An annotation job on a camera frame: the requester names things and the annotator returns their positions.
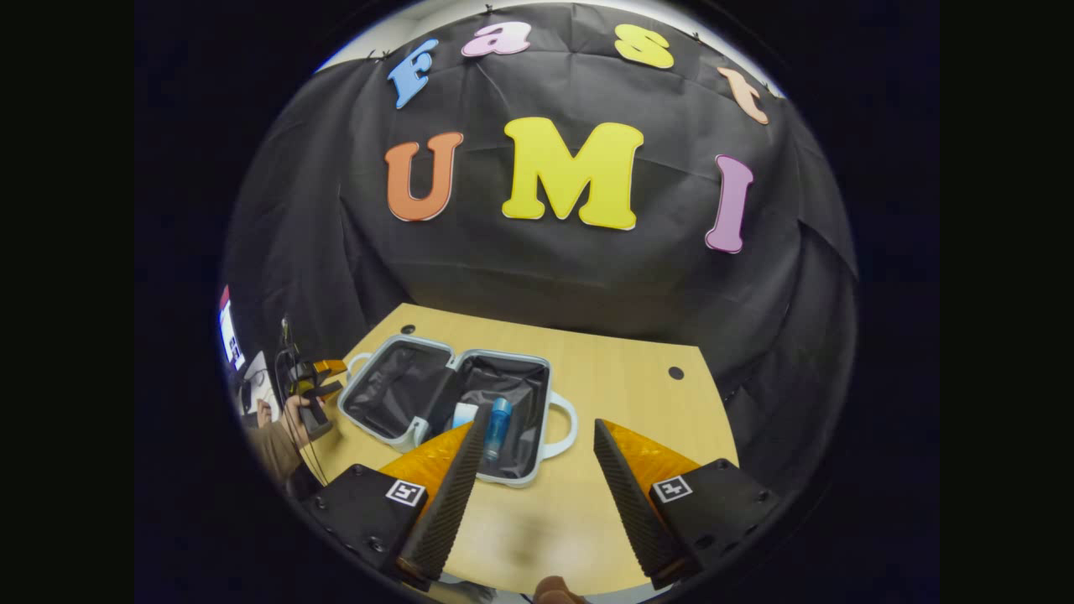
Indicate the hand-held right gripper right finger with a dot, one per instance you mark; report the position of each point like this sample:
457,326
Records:
625,503

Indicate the black backdrop cloth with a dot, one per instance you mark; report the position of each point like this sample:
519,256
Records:
545,277

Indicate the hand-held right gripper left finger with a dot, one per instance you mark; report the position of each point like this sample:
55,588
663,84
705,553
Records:
445,512

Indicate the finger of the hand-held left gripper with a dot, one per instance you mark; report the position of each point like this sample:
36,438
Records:
331,367
325,390

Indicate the monitor screen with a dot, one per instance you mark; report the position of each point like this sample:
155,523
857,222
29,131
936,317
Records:
230,335

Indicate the light blue suitcase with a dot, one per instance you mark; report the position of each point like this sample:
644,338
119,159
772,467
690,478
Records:
403,386

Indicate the white panel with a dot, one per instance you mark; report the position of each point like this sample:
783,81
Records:
256,377

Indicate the small pale blue tube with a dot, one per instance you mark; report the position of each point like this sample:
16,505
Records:
464,417

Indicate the blue-capped clear bottle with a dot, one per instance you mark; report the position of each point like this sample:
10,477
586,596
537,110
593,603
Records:
497,428

